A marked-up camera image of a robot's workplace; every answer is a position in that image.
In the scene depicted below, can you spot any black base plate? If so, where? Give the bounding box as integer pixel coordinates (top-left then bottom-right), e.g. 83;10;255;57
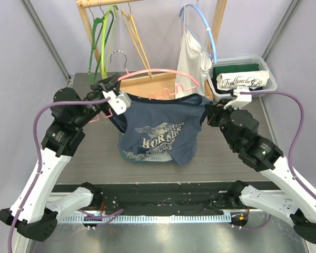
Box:
52;181;280;216

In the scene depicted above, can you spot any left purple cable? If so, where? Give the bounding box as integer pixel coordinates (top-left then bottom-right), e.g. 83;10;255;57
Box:
7;99;123;253

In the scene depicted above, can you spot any green folded cloth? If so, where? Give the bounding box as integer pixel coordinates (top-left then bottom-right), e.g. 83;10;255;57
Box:
213;64;259;79

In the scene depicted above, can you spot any purple cable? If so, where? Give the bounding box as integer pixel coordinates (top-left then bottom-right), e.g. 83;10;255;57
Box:
239;91;316;231
7;99;123;253

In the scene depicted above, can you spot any lime green hanger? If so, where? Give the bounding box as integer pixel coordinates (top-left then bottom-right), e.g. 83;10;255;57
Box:
100;4;120;77

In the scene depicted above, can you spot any white slotted cable duct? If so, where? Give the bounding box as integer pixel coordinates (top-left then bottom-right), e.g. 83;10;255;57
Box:
60;212;231;224

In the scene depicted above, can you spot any yellow wooden hanger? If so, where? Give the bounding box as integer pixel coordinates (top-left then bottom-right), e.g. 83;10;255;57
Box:
121;2;151;70

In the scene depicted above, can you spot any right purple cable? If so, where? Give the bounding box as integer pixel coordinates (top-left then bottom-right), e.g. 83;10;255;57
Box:
239;91;316;231

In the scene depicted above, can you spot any pink hanger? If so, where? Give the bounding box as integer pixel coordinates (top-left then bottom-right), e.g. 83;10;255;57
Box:
86;51;201;124

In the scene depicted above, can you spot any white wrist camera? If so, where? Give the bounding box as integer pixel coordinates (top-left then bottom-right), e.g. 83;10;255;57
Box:
102;91;131;115
224;86;252;109

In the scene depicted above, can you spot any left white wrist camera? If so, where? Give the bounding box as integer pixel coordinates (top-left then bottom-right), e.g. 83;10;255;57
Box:
102;91;131;115

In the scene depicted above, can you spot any white plastic basket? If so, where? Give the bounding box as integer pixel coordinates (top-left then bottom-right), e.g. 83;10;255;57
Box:
206;56;278;102

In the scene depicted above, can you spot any dark green hanger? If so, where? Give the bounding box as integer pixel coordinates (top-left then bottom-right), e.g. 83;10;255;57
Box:
88;5;114;82

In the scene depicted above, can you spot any grey plastic basin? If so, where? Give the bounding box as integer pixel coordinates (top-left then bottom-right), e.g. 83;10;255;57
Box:
118;132;174;164

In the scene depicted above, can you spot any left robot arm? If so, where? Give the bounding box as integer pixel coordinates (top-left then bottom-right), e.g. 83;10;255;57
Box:
0;74;120;242

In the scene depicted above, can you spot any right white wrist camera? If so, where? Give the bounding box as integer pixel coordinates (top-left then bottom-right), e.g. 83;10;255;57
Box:
224;86;252;109

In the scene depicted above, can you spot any white tank top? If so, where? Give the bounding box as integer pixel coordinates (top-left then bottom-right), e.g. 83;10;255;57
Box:
175;25;213;98

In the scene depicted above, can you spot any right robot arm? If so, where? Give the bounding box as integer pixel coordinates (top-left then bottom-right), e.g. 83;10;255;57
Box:
205;104;316;245

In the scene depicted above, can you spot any white printed folded cloth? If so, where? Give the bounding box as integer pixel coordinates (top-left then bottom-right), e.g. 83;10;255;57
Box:
216;70;270;86

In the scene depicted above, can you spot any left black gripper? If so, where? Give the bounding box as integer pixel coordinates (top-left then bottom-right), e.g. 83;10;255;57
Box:
73;73;121;129

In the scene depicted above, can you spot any wooden clothes rack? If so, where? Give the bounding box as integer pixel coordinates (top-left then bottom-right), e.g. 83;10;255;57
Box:
77;1;218;99

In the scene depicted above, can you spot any navy tank top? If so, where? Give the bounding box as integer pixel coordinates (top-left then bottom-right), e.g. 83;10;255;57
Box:
111;94;212;166

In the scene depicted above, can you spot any navy folded cloth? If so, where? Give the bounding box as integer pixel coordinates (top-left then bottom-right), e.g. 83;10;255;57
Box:
215;79;264;94

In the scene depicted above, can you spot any light blue hanger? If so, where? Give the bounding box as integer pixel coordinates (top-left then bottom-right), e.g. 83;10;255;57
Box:
179;0;218;64

